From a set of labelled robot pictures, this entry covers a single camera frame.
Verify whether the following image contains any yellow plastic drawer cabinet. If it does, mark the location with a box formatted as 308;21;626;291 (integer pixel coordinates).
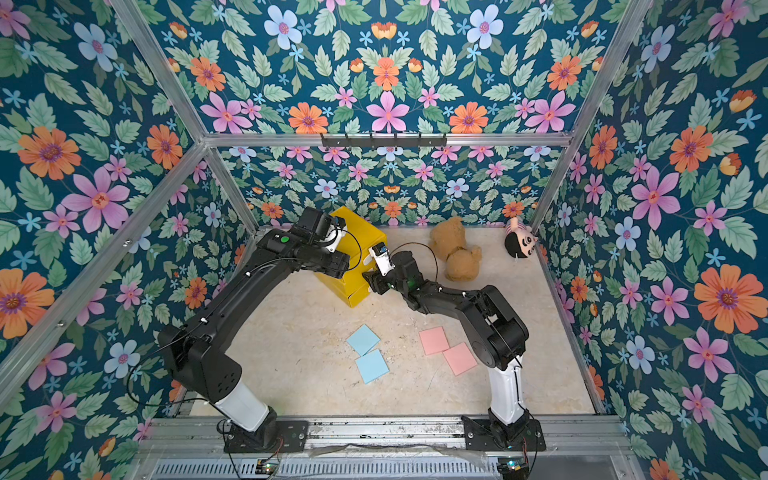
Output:
315;207;388;308

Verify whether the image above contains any pink sticky note pad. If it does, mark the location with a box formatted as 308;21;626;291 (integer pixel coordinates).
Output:
443;343;477;376
419;327;450;356

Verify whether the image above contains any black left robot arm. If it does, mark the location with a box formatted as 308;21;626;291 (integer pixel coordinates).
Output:
158;207;350;444

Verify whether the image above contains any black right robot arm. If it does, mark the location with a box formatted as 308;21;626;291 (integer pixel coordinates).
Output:
363;244;530;428

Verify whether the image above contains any upper blue sticky note pad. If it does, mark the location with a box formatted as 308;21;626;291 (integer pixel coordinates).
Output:
346;325;380;356

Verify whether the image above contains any blue sticky note pad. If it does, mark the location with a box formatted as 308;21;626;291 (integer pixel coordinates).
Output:
356;350;389;384
346;325;380;356

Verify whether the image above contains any lower blue sticky note pad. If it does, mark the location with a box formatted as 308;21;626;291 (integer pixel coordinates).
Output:
356;350;389;384

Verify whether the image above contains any brown teddy bear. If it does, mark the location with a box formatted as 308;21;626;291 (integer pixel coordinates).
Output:
429;217;482;282

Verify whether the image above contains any pink black plush toy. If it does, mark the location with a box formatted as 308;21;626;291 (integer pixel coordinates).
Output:
504;217;538;258

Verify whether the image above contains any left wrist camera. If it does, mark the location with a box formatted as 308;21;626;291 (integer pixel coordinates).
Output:
320;217;347;253

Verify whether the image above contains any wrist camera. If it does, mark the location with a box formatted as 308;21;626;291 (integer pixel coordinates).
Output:
320;217;347;253
369;242;394;277

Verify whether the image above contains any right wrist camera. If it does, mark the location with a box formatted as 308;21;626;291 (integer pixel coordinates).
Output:
369;242;394;277

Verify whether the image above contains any black wall hook rail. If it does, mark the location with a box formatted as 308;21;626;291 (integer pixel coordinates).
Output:
320;133;448;149

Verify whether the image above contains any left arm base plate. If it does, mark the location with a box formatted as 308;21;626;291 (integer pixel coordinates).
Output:
223;420;309;454

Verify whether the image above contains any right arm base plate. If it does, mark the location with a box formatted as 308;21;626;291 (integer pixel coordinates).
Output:
460;412;547;452

